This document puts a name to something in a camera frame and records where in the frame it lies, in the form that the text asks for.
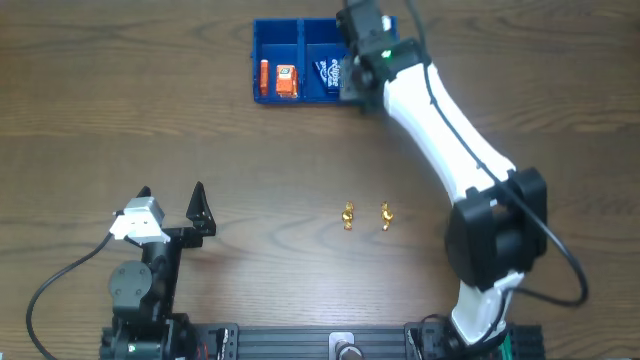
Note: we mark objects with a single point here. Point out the thin orange candy box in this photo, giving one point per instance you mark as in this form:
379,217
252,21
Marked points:
264,77

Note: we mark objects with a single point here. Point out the gold wrapped candy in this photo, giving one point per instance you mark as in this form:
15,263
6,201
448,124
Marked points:
386,216
347,216

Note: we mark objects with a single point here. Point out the blue tray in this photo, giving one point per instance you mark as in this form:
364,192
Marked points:
280,35

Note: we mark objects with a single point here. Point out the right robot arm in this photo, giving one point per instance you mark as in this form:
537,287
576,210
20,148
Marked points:
435,125

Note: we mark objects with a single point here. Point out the wide orange candy box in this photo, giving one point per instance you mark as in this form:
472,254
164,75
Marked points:
286,82

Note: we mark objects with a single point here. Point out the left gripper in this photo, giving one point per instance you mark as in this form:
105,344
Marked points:
187,235

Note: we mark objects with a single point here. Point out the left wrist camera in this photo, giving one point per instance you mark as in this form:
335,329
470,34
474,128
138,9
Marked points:
140,217

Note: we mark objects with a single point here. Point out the mounting rail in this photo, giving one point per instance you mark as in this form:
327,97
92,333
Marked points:
300,342

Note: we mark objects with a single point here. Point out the blue candy pack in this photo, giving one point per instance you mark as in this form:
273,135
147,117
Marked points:
334,75
320,71

